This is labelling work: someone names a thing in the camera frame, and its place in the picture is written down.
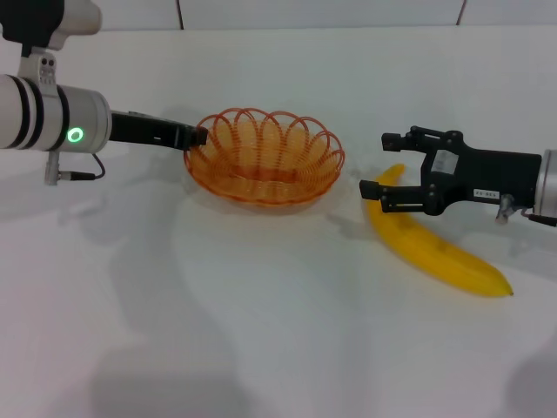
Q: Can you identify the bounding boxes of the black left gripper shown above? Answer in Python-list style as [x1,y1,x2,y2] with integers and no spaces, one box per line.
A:
[108,111,209,152]

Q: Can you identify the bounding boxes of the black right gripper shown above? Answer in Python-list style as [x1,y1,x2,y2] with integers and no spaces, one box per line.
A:
[359,125,544,218]

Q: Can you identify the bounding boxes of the orange wire basket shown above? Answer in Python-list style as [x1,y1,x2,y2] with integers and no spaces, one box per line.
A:
[183,106,346,206]

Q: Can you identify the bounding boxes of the yellow banana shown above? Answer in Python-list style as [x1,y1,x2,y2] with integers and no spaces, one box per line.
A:
[365,163,515,300]

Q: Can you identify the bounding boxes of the grey right wrist fitting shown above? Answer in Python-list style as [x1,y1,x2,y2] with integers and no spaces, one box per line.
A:
[495,194,515,226]

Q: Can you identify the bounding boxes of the grey wrist fitting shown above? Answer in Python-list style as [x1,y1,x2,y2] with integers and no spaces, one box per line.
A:
[43,151,61,187]
[495,194,515,226]

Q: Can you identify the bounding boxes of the grey left wrist fitting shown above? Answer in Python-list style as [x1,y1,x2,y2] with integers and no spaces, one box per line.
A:
[43,151,61,187]

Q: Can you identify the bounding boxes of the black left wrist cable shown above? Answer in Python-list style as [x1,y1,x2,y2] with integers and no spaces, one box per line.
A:
[57,152,107,181]

